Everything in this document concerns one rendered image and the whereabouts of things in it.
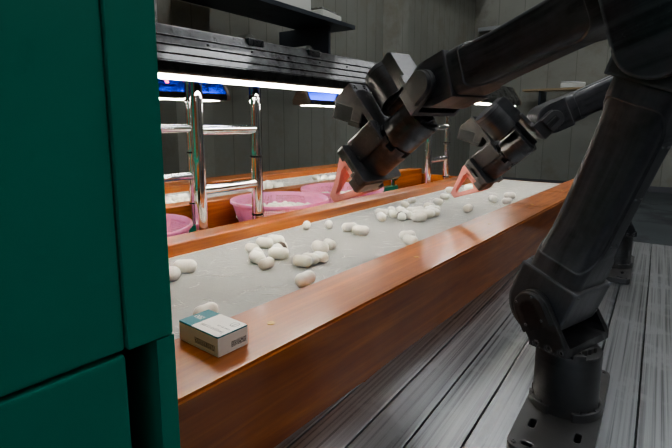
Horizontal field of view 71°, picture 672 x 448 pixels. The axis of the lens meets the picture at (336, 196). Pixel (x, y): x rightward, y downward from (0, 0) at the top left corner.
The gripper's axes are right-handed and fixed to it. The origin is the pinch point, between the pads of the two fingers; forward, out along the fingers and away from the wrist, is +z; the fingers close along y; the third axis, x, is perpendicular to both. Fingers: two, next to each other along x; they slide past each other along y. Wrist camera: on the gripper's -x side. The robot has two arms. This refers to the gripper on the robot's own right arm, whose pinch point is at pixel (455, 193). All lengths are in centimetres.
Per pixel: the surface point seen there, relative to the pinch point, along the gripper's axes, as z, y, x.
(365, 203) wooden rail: 24.9, -4.4, -13.3
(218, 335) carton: -6, 75, 10
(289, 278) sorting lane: 8, 50, 3
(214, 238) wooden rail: 25, 46, -13
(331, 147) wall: 201, -273, -158
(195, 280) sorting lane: 16, 59, -3
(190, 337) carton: -3, 75, 8
